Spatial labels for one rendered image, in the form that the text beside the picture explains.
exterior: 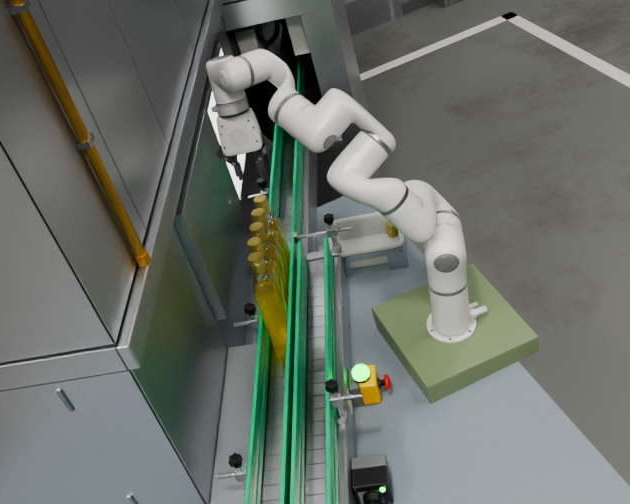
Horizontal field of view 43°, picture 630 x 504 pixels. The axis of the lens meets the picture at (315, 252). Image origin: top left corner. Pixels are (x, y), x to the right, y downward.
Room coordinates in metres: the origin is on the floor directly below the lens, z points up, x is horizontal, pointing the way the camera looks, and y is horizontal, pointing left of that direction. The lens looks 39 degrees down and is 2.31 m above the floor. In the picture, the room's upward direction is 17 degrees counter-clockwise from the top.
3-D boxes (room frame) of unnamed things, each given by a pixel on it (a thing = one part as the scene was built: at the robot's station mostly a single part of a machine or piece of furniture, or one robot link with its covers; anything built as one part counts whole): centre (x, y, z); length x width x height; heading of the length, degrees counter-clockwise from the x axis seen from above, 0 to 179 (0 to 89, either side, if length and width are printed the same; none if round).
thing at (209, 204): (1.96, 0.19, 1.15); 0.90 x 0.03 x 0.34; 169
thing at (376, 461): (1.06, 0.03, 0.79); 0.08 x 0.08 x 0.08; 79
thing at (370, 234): (1.86, -0.16, 0.80); 0.22 x 0.17 x 0.09; 79
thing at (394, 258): (1.87, -0.13, 0.79); 0.27 x 0.17 x 0.08; 79
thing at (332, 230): (1.77, -0.04, 0.95); 0.17 x 0.03 x 0.12; 79
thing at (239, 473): (1.06, 0.30, 0.94); 0.07 x 0.04 x 0.13; 79
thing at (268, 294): (1.49, 0.14, 0.99); 0.06 x 0.06 x 0.21; 78
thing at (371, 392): (1.33, -0.02, 0.79); 0.07 x 0.07 x 0.07; 79
